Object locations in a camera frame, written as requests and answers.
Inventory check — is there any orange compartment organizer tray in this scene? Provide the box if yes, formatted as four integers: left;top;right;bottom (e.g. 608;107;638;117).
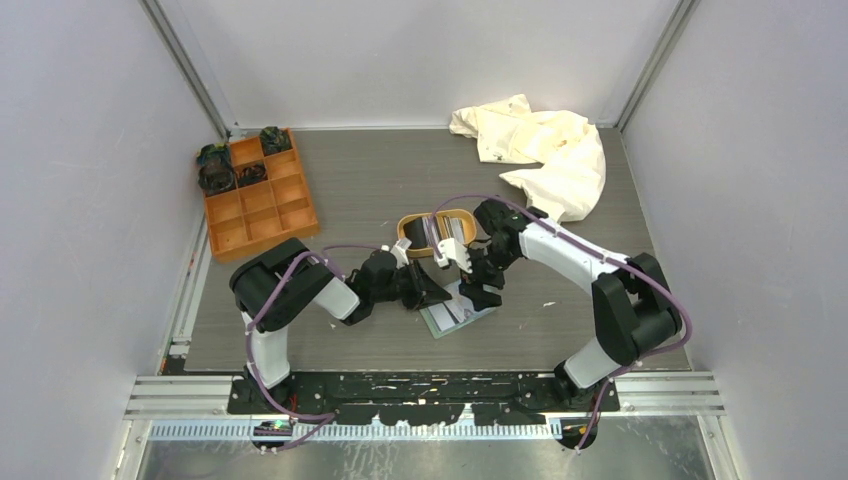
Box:
197;127;321;263

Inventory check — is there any black cable bundle left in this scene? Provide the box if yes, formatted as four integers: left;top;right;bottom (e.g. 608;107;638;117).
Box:
198;161;237;195

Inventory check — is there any tan oval card tray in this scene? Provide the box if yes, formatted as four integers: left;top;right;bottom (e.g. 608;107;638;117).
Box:
397;209;477;258

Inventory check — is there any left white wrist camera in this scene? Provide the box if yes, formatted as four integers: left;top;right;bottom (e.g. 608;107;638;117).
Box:
380;237;411;268

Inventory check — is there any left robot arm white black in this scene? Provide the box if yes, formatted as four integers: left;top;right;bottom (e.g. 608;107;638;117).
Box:
229;238;452;413

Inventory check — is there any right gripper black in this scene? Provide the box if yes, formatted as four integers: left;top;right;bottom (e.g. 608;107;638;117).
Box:
455;243;517;312

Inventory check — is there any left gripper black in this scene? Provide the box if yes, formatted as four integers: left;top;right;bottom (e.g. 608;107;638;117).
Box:
371;258;451;310

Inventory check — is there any dark bundle outside tray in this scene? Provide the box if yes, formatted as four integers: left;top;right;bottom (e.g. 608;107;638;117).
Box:
195;143;232;167

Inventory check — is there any stack of credit cards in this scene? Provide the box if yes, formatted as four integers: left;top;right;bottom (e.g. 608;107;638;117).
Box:
400;215;472;250

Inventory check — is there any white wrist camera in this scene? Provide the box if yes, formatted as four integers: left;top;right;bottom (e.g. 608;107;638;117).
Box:
380;237;411;268
433;237;473;273

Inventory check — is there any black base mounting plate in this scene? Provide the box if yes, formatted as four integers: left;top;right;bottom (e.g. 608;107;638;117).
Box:
227;371;620;426

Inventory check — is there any white credit card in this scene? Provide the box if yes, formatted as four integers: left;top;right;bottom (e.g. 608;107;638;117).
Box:
425;301;475;331

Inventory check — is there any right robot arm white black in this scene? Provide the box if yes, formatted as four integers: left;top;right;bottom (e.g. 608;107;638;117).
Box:
438;197;684;411

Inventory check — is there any green card holder wallet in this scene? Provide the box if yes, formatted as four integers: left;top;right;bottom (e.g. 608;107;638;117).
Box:
419;280;496;339

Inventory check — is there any cream crumpled cloth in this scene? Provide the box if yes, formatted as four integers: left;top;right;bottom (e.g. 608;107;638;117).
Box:
449;94;607;223

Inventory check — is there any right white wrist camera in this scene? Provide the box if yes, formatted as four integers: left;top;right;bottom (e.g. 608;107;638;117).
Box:
433;237;473;273

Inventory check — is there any dark bundle top compartment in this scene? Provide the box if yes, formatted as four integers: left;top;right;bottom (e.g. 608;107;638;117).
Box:
258;126;292;156

